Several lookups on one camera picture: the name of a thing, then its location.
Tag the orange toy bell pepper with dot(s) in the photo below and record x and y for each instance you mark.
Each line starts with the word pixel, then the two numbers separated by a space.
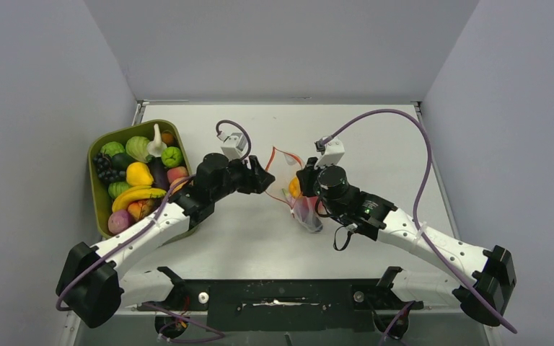
pixel 294 188

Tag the black toy grapes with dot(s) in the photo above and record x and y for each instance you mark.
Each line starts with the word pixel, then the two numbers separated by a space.
pixel 105 170

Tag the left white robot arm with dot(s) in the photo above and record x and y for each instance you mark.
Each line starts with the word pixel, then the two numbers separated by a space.
pixel 95 283

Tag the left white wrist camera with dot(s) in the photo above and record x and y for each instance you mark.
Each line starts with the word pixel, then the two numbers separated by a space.
pixel 233 145

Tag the peach toy fruit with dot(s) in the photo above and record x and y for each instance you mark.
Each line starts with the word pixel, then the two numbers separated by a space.
pixel 141 208

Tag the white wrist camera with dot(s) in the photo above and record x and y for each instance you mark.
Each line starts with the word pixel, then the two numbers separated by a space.
pixel 331 150
pixel 233 145

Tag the white toy garlic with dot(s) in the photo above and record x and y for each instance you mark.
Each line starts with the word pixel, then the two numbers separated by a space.
pixel 156 146

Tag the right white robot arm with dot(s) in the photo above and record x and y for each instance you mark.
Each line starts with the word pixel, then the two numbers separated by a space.
pixel 480 281

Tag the green toy cabbage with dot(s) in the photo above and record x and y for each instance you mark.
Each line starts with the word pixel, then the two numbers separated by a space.
pixel 112 148

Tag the clear zip bag orange zipper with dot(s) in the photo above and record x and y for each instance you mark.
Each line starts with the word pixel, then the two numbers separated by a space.
pixel 283 165

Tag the dark green toy avocado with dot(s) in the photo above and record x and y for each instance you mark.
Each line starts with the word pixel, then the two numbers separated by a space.
pixel 121 161

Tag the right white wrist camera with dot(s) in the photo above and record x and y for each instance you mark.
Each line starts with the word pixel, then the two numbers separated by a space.
pixel 331 150

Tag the yellow toy bell pepper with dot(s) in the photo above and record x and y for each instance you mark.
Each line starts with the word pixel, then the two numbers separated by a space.
pixel 138 174

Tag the purple toy onion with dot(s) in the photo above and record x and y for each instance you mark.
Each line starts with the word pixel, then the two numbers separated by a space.
pixel 119 221

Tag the yellow toy banana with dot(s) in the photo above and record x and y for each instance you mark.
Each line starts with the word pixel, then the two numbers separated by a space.
pixel 141 192

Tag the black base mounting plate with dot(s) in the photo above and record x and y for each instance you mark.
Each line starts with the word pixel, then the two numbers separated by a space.
pixel 289 305

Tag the olive green food bin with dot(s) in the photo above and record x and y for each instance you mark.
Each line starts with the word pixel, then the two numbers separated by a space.
pixel 101 199

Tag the red toy apple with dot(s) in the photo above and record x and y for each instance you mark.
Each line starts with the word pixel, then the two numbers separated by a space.
pixel 315 205

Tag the light green toy lettuce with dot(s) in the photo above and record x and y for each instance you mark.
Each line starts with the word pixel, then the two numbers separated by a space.
pixel 136 148

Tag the striped green toy melon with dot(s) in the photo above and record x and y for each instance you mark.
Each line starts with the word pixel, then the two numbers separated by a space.
pixel 117 188

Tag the pink toy peach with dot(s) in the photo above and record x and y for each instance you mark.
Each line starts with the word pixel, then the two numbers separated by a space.
pixel 177 173

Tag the small orange toy fruit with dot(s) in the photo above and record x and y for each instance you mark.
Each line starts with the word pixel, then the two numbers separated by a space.
pixel 168 138

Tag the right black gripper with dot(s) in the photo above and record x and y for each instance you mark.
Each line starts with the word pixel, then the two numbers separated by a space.
pixel 306 176

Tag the dark purple toy eggplant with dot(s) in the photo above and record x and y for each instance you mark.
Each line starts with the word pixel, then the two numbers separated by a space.
pixel 159 174

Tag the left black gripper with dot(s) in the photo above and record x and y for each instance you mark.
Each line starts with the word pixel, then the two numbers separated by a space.
pixel 256 179

